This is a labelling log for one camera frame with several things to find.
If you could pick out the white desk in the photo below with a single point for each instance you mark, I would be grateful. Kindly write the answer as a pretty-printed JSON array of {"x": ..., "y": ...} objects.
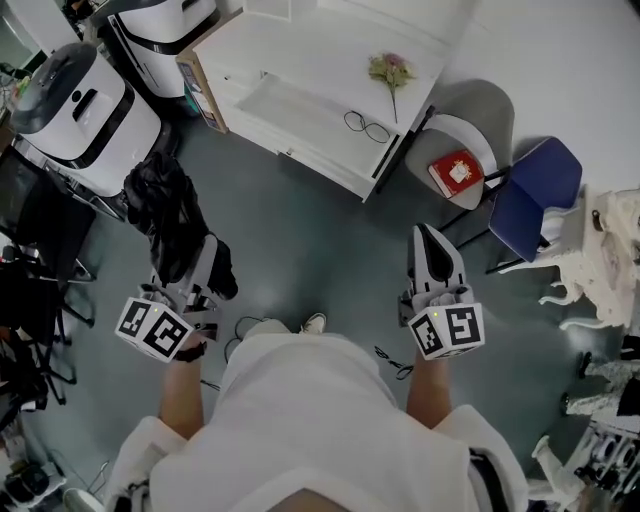
[{"x": 310, "y": 45}]

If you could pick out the grey upholstered chair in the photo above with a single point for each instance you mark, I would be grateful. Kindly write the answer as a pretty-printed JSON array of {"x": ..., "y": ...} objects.
[{"x": 480, "y": 100}]

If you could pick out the blue upholstered chair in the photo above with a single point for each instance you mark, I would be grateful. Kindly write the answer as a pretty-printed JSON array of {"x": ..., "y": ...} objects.
[{"x": 540, "y": 170}]

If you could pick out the white drawer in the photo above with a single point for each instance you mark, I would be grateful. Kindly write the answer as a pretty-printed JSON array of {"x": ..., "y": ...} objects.
[{"x": 310, "y": 125}]

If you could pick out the person's right forearm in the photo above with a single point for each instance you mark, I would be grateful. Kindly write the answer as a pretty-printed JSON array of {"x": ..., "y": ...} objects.
[{"x": 430, "y": 390}]

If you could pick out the person's beige trousers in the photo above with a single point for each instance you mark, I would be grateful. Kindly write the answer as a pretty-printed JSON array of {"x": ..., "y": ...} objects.
[{"x": 265, "y": 330}]

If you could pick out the person's white shoe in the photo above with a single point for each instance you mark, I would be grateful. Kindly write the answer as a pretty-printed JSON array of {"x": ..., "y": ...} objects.
[{"x": 314, "y": 324}]

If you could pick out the pink and green flower bouquet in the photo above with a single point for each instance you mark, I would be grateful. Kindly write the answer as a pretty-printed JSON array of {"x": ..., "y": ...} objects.
[{"x": 392, "y": 70}]

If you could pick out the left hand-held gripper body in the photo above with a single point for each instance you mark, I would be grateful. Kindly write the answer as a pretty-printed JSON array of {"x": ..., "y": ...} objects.
[{"x": 155, "y": 330}]

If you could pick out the person's white shirt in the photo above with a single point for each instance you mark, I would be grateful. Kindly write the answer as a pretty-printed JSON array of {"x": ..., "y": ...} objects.
[{"x": 310, "y": 425}]

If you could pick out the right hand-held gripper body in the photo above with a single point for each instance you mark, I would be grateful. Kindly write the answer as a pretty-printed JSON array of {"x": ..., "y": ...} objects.
[{"x": 450, "y": 325}]

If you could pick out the brown cardboard box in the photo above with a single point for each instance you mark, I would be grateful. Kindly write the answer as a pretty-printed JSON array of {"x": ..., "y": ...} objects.
[{"x": 197, "y": 90}]

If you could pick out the white ornate carved table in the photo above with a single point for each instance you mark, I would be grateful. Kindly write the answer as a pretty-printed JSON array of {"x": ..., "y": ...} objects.
[{"x": 605, "y": 250}]

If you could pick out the rack of black white devices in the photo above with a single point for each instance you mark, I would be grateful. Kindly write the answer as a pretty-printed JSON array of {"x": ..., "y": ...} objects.
[{"x": 610, "y": 455}]

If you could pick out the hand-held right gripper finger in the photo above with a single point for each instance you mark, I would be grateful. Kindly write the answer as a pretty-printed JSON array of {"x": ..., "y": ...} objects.
[
  {"x": 417, "y": 260},
  {"x": 440, "y": 260}
]

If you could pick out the white and black machine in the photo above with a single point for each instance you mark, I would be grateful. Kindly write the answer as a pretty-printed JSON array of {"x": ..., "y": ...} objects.
[
  {"x": 85, "y": 110},
  {"x": 150, "y": 35}
]

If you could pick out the red book with gold trim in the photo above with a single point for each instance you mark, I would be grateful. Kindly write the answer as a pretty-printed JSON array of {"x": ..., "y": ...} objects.
[{"x": 442, "y": 177}]

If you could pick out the black office chair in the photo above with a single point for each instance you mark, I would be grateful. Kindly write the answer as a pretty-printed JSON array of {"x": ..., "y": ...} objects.
[{"x": 35, "y": 210}]

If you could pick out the person's left forearm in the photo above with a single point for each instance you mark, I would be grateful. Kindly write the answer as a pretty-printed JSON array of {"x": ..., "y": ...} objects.
[{"x": 182, "y": 395}]

